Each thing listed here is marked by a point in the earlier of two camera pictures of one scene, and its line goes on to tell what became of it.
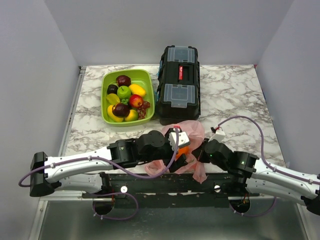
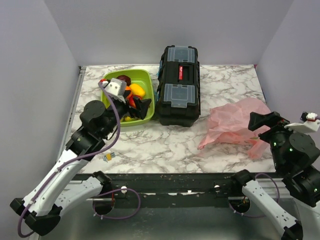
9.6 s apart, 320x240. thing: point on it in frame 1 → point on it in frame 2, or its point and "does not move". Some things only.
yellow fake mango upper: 136,89 does not move
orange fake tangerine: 184,150 → 130,98
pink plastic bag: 196,134 → 228,123
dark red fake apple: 123,80 does not move
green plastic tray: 127,97 does not move
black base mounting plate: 174,191 does not move
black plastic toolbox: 178,90 does not move
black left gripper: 176,164 → 143,105
